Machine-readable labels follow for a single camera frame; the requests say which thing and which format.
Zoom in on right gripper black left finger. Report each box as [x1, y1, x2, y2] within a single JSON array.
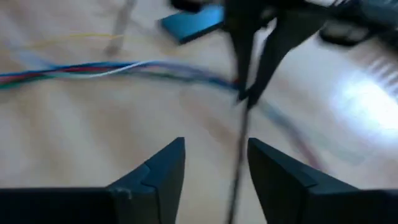
[[0, 138, 187, 224]]

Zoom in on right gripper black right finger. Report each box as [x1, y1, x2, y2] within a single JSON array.
[[248, 138, 398, 224]]

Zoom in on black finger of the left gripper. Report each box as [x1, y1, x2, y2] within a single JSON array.
[[225, 15, 259, 102], [247, 12, 327, 108]]

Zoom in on black zip tie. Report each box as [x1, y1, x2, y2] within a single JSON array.
[[104, 0, 137, 58], [226, 99, 251, 224]]

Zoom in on white cable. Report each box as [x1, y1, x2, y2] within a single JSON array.
[[74, 61, 159, 78]]

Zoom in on bundle of coloured wires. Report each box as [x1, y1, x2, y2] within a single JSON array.
[[0, 67, 324, 170]]

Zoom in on black tape roll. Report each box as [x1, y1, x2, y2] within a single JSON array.
[[317, 19, 376, 48]]

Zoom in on flat black duct cover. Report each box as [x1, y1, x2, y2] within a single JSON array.
[[160, 4, 225, 44]]

